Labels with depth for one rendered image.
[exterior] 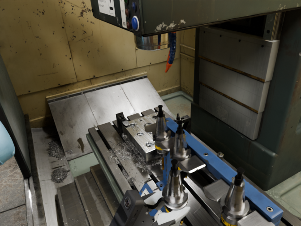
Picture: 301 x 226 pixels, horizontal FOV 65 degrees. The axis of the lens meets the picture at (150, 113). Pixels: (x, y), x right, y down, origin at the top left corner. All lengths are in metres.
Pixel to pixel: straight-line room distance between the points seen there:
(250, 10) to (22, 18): 1.46
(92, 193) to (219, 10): 1.02
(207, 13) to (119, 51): 1.42
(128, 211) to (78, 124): 1.40
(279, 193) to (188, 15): 1.13
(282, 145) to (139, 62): 1.36
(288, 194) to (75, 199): 1.15
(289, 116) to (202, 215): 0.60
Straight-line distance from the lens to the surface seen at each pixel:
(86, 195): 1.32
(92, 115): 1.93
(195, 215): 0.98
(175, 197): 0.59
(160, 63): 2.28
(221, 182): 0.66
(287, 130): 1.30
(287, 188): 1.58
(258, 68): 1.19
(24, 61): 1.94
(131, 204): 0.53
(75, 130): 1.85
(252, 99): 1.26
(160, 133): 0.78
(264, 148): 1.37
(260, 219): 0.61
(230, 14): 0.79
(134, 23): 0.63
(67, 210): 1.31
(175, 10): 0.66
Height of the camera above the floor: 1.69
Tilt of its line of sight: 30 degrees down
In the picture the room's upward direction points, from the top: 4 degrees counter-clockwise
